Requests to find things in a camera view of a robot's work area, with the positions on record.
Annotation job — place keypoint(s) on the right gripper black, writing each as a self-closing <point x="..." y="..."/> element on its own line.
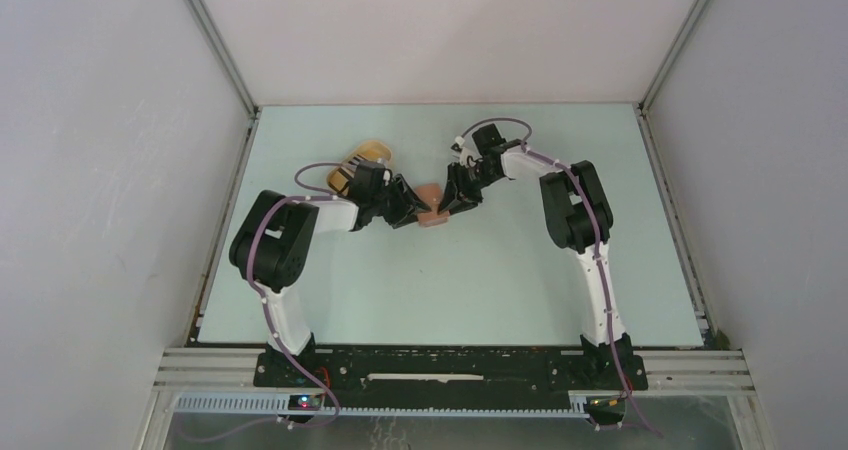
<point x="464" y="197"/>

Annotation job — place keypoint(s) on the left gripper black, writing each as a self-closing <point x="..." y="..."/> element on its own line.
<point x="406" y="213"/>

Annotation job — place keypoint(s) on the brown leather card holder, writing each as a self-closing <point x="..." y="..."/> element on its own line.
<point x="432" y="195"/>

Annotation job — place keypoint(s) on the oval wooden tray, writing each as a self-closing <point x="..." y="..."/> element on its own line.
<point x="374" y="151"/>

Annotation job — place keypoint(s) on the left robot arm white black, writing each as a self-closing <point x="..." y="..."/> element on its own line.
<point x="271" y="246"/>

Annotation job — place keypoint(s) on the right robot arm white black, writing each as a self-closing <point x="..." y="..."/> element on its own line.
<point x="577" y="216"/>

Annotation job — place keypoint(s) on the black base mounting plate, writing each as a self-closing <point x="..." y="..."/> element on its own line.
<point x="448" y="377"/>

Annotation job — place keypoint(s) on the left controller board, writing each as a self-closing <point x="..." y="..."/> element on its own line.
<point x="306" y="402"/>

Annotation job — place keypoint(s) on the controller board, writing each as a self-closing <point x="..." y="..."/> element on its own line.
<point x="607" y="405"/>
<point x="306" y="402"/>

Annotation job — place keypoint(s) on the right controller board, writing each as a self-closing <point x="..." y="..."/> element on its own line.
<point x="607" y="405"/>

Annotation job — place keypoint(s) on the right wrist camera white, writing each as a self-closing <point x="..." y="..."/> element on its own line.
<point x="465" y="155"/>

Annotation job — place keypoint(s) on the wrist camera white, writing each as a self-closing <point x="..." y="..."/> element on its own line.
<point x="465" y="155"/>
<point x="368" y="171"/>

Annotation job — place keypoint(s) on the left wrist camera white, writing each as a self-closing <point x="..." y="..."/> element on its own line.
<point x="368" y="171"/>

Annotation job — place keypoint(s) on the white cable duct strip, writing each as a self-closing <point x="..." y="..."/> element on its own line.
<point x="278" y="404"/>

